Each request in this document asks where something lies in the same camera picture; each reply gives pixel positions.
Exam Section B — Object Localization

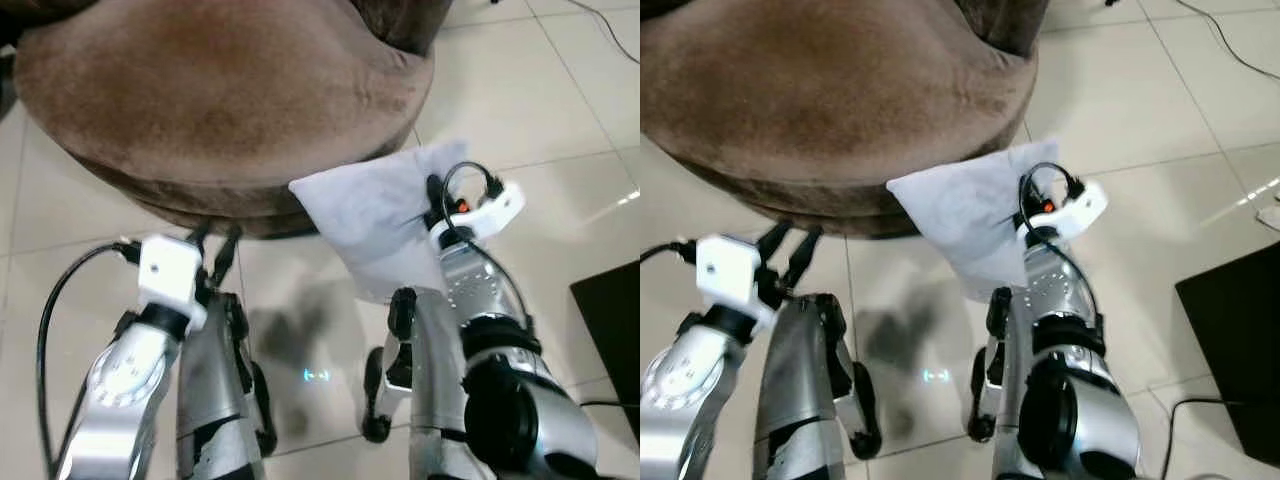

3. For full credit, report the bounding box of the grey rectangular pillow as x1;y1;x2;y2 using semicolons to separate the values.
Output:
288;140;471;306
886;138;1061;303

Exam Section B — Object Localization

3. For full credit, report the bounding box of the brown round velvet sofa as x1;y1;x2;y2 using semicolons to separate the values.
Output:
640;0;1051;239
0;0;436;239

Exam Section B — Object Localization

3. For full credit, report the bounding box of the silver robot left leg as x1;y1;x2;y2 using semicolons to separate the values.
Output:
752;292;881;480
175;290;279;480

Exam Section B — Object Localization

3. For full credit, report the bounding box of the silver robot leg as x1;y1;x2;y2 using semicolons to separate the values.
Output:
175;290;279;480
752;292;881;480
968;285;1041;480
362;288;471;480

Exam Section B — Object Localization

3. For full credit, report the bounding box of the black box ottoman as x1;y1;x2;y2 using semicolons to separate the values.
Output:
570;262;641;441
1175;268;1280;469

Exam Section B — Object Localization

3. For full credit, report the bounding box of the silver robot right leg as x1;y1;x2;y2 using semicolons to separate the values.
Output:
362;288;471;480
968;285;1041;480

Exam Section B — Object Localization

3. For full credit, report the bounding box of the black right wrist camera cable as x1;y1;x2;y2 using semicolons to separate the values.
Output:
1020;160;1106;321
440;160;533;336

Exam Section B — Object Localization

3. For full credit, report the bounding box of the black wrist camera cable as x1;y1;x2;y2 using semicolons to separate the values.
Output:
640;240;701;263
37;240;141;476
1020;160;1106;321
440;160;533;336

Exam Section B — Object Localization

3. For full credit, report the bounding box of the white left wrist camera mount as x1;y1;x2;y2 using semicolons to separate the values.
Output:
138;235;209;331
697;233;779;329

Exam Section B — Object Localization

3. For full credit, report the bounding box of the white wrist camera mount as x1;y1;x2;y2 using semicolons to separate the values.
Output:
697;233;779;329
138;235;209;331
430;180;526;251
1025;178;1109;246

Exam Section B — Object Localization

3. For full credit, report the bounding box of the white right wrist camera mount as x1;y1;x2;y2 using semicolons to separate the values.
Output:
430;180;526;251
1025;178;1109;246

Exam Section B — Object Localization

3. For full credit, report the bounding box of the black left wrist camera cable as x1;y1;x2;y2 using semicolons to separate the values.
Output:
37;240;141;476
640;240;701;263

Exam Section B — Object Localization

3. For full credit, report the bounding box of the long black floor cable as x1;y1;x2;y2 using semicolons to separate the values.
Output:
570;0;641;66
1180;0;1280;83

